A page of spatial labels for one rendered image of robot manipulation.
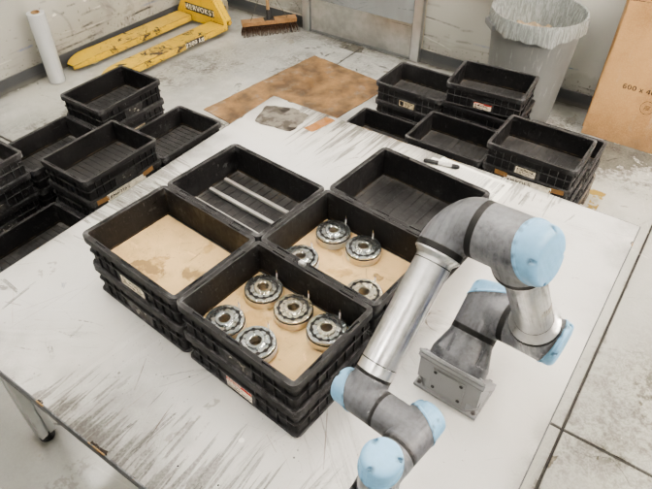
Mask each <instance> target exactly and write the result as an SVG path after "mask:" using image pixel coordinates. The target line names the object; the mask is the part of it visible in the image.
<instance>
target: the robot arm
mask: <svg viewBox="0 0 652 489"><path fill-rule="evenodd" d="M415 245H416V248H417V252H416V253H415V255H414V257H413V259H412V261H411V263H410V265H409V267H408V268H407V271H406V273H405V275H404V277H403V279H402V281H401V283H400V284H399V286H398V288H397V290H396V292H395V294H394V296H393V298H392V300H391V301H390V303H389V305H388V307H387V309H386V311H385V313H384V315H383V316H382V317H381V319H380V321H379V323H378V325H377V327H376V329H375V331H374V333H373V335H372V337H371V339H370V341H369V343H368V345H367V346H366V348H365V350H364V352H363V354H362V356H361V358H360V360H359V362H358V363H357V365H356V367H355V368H351V367H347V368H344V369H342V370H341V371H340V373H339V375H337V376H336V377H335V379H334V381H333V383H332V386H331V396H332V398H333V399H334V401H336V402H337V403H338V404H339V405H341V406H342V407H343V408H344V410H346V411H347V412H350V413H351V414H353V415H354V416H356V417H357V418H358V419H360V420H361V421H363V422H364V423H365V424H367V425H368V426H369V427H371V428H372V429H373V430H375V431H376V432H377V433H379V434H380V435H382V437H379V438H375V439H372V440H369V441H367V442H366V443H365V445H364V446H363V448H362V450H361V452H360V456H359V458H358V463H357V472H358V475H357V477H356V478H355V480H354V482H353V484H352V485H351V487H350V488H349V489H399V488H400V483H401V482H402V481H403V479H404V478H405V477H406V476H407V475H408V474H409V472H410V471H411V470H412V469H413V467H414V466H415V465H416V464H417V463H418V462H419V461H420V459H421V458H422V457H423V456H424V455H425V454H426V453H427V452H428V450H429V449H430V448H431V447H432V446H434V445H435V444H436V441H437V440H438V438H439V437H440V435H441V434H442V433H443V432H444V430H445V420H444V417H443V415H442V413H441V412H440V410H439V409H438V408H437V407H436V406H435V405H433V404H432V403H430V402H429V401H424V400H417V401H415V402H414V403H412V404H411V405H408V404H407V403H405V402H404V401H402V400H401V399H399V398H398V397H396V396H395V395H393V394H392V393H391V392H389V391H388V388H389V386H390V384H391V382H392V380H393V378H394V376H395V374H396V372H397V371H398V370H399V368H400V366H401V364H402V362H403V360H404V358H405V357H406V355H407V353H408V350H409V348H410V346H411V345H412V343H413V341H414V339H415V337H416V335H417V333H418V332H419V330H420V328H421V326H422V324H423V322H424V320H425V318H426V317H427V315H428V313H429V311H430V309H431V307H432V305H433V304H434V302H435V300H436V299H437V297H438V295H439V293H440V291H441V289H442V287H443V285H444V283H445V281H446V279H447V278H448V276H449V274H450V272H451V270H452V269H454V268H457V267H459V266H460V265H461V263H462V261H463V259H464V258H465V257H466V256H467V257H470V258H471V259H473V260H475V261H477V262H480V263H482V264H484V265H486V266H488V267H490V268H491V271H492V274H493V276H494V278H495V279H496V281H497V282H495V281H492V280H488V279H482V278H481V279H478V280H476V281H475V282H474V283H473V285H472V287H471V289H470V291H468V292H467V296H466V298H465V300H464V302H463V304H462V306H461V307H460V309H459V310H458V312H457V314H456V316H455V318H454V320H453V322H452V324H451V326H450V327H449V329H448V330H447V331H446V332H445V333H444V334H443V335H442V336H441V337H440V338H438V339H437V340H436V341H435V342H434V344H433V346H432V347H431V349H430V351H431V352H432V353H434V354H435V355H436V356H438V357H439V358H440V359H442V360H444V361H445V362H447V363H449V364H450V365H452V366H454V367H456V368H458V369H459V370H461V371H463V372H465V373H467V374H469V375H472V376H474V377H476V378H482V379H483V380H485V378H486V377H487V375H488V373H489V366H490V360H491V354H492V349H493V347H494V345H495V343H496V342H497V341H500V342H503V343H505V344H507V345H509V346H511V347H513V348H514V349H516V350H518V351H520V352H522V353H524V354H526V355H528V356H530V357H532V358H533V359H535V360H537V362H540V363H542V364H544V365H547V366H551V365H553V364H554V363H555V362H556V361H557V359H558V358H559V356H560V355H561V353H562V352H563V350H564V348H565V346H566V345H567V343H568V341H569V339H570V337H571V334H572V332H573V329H574V326H573V324H572V323H571V322H569V321H568V320H567V319H564V318H562V316H561V314H560V312H559V311H558V309H557V308H556V307H555V306H554V305H553V304H552V301H551V294H550V288H549V282H550V281H551V280H552V279H553V278H554V277H555V276H556V275H557V273H558V271H559V269H560V267H561V265H562V263H563V260H564V256H565V255H564V252H565V250H566V237H565V234H564V232H563V231H562V229H561V228H560V227H558V226H557V225H555V224H552V223H550V222H549V221H548V220H546V219H544V218H541V217H535V216H532V215H530V214H527V213H524V212H521V211H518V210H516V209H513V208H510V207H508V206H505V205H502V204H500V203H497V202H494V201H493V200H490V199H487V198H483V197H470V198H465V199H462V200H459V201H457V202H454V203H452V204H450V205H449V206H447V207H446V208H444V209H443V210H441V211H440V212H439V213H438V214H436V215H435V216H434V217H433V218H432V219H431V220H430V221H429V223H428V224H427V225H426V226H425V228H424V229H423V230H422V232H421V234H420V235H419V237H418V239H417V241H416V243H415Z"/></svg>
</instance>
